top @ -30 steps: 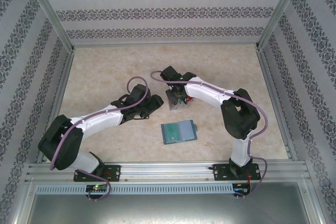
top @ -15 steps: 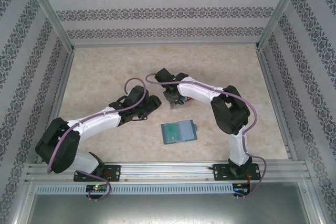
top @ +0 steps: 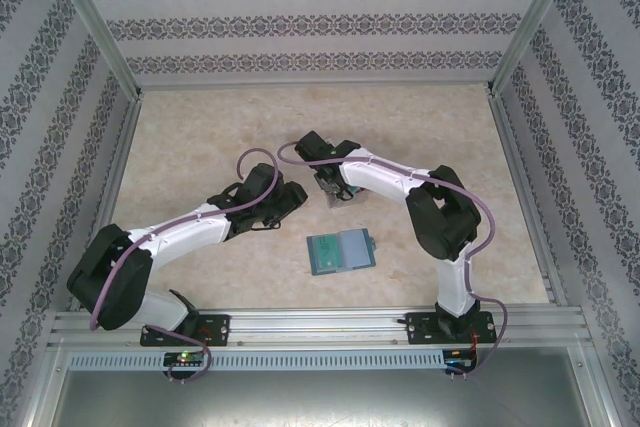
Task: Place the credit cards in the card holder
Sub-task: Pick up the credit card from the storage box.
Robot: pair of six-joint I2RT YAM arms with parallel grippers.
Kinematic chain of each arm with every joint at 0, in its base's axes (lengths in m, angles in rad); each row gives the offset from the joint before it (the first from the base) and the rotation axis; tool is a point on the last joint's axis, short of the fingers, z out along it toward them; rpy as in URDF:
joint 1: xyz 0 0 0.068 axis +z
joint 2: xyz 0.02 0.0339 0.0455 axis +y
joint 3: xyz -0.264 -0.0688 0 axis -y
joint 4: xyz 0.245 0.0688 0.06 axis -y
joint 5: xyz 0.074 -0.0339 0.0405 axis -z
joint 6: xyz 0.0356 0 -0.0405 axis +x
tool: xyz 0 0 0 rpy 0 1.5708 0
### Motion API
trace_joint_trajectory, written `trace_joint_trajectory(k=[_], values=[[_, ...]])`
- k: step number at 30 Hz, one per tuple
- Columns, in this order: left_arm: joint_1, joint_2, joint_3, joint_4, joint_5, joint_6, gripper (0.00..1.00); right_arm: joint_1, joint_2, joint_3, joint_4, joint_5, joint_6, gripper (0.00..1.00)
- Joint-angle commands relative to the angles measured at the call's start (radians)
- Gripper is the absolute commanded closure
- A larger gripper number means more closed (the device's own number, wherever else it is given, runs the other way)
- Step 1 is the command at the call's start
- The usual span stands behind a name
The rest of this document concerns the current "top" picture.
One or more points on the green credit card with chip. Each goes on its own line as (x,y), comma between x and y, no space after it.
(325,252)

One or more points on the blue card holder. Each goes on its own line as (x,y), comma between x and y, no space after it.
(355,249)

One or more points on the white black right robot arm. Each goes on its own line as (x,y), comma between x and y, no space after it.
(445,212)

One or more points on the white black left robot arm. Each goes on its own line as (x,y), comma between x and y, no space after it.
(185,229)

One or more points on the small circuit board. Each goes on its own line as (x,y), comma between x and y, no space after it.
(185,358)
(460,357)

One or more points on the grey metal sheet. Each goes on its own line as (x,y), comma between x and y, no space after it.
(320,402)

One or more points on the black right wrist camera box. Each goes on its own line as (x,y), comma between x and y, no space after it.
(312,146)

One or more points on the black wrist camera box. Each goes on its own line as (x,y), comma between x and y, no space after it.
(312,146)
(260,182)

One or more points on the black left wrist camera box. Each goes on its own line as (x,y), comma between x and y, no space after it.
(260,182)

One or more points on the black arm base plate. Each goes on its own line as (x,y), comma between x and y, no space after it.
(420,329)
(220,329)

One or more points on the aluminium mounting rail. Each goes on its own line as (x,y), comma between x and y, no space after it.
(320,329)

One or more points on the aluminium frame side rail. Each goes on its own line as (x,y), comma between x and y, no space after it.
(110,197)
(527,197)

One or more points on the aluminium frame corner post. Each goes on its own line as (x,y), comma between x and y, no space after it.
(97,22)
(531,22)

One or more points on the aluminium frame leg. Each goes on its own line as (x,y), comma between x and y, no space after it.
(597,392)
(40,387)

